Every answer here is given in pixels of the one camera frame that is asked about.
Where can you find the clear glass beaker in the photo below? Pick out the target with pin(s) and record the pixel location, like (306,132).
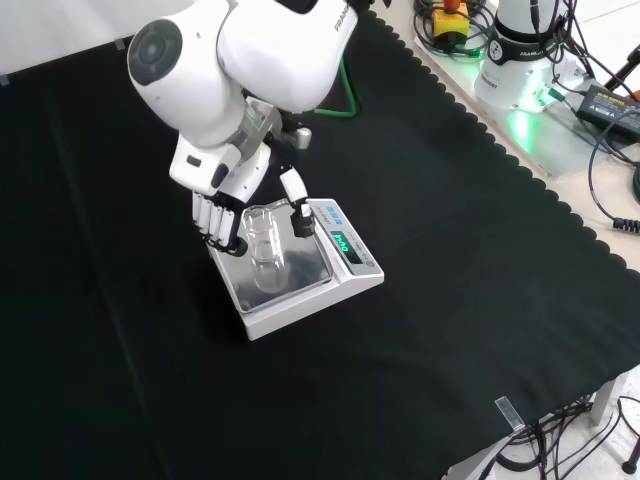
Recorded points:
(265,250)

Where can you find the black tripod leg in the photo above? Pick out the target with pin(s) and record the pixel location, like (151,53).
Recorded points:
(622,72)

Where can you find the clear tape strip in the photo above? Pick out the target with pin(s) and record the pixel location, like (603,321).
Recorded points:
(510,414)

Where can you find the black scalloped cloth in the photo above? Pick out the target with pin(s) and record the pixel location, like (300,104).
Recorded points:
(150,350)

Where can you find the yellow stop button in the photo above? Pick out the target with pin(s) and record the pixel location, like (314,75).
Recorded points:
(451,22)

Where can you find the white table leg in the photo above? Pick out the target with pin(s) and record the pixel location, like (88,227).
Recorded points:
(606,400)

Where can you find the white electronic balance steel pan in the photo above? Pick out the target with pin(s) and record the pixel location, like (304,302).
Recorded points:
(310,295)

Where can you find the grey metal frame beam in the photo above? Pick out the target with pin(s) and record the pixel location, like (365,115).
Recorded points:
(475,460)

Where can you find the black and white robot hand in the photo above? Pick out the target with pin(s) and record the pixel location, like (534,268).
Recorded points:
(235,175)

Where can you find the black power adapter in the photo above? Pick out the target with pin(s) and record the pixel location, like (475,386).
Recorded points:
(612,107)

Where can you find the grey metal base plate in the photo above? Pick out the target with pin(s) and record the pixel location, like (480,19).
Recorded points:
(550,140)

